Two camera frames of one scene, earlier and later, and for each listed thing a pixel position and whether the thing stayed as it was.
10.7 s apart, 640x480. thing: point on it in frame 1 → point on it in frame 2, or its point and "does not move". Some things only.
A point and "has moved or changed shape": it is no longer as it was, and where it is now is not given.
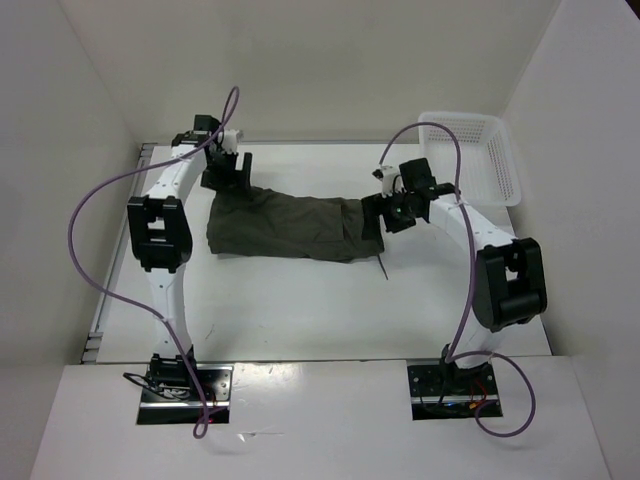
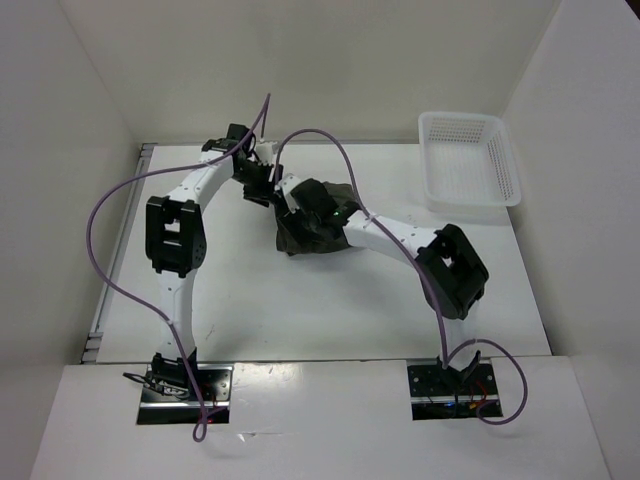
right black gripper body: [398, 216] → [305, 222]
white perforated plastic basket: [488, 174] does not move
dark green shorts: [259, 221] has moved or changed shape
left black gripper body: [222, 173] → [255, 179]
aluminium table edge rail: [104, 307] does not move
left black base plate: [218, 382] does not move
